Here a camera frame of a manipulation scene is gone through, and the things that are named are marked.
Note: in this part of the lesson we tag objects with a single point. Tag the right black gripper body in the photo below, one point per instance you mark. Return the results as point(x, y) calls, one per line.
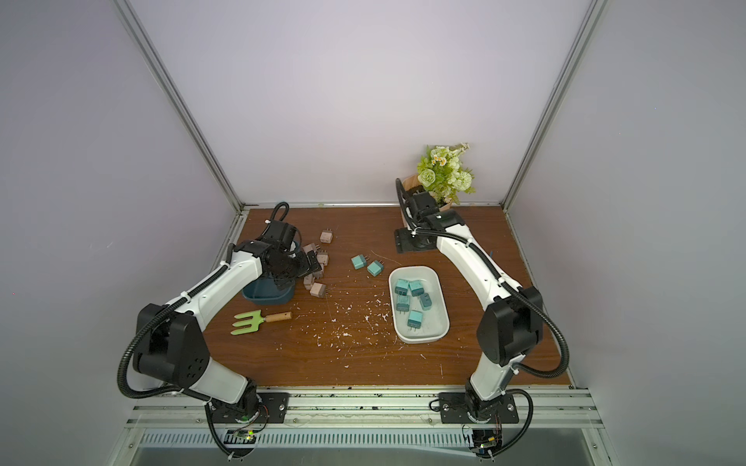
point(412, 239)

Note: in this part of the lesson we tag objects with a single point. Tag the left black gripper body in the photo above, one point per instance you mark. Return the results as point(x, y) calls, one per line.
point(291, 268)

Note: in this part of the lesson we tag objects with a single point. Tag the teal plug top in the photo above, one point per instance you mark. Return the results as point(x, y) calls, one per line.
point(375, 268)

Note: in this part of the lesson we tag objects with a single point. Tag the teal plug lone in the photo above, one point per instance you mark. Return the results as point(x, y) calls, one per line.
point(416, 288)

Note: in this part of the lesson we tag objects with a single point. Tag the white oval storage tray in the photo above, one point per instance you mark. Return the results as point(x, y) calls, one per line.
point(419, 311)

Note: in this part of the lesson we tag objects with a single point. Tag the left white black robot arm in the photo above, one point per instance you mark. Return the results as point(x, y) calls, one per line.
point(169, 354)

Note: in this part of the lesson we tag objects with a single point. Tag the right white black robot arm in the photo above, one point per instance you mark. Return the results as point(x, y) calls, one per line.
point(512, 325)

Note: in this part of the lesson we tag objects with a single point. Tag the dark teal storage tray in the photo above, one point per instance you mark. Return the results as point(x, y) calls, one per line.
point(265, 292)

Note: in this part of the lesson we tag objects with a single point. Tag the brown plug cluster top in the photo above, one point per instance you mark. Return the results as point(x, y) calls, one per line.
point(313, 247)

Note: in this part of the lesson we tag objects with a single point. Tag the brown plug cluster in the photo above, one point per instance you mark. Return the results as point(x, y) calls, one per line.
point(323, 258)
point(313, 247)

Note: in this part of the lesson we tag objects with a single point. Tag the brown plug cluster right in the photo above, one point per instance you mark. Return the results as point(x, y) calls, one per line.
point(323, 258)

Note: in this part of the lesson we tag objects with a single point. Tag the brown plug near front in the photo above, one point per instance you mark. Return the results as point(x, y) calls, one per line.
point(318, 290)

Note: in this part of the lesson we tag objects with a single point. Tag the brown plug far single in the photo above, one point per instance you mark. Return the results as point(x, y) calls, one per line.
point(326, 237)

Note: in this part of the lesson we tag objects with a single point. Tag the green artificial flower plant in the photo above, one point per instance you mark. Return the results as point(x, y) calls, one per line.
point(443, 175)

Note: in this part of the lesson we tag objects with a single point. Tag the green garden fork wooden handle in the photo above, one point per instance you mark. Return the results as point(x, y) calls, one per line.
point(250, 322)

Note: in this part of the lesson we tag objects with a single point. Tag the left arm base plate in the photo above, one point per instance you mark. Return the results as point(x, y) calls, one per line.
point(264, 406)

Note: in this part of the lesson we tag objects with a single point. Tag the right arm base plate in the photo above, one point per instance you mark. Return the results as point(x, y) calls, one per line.
point(463, 408)

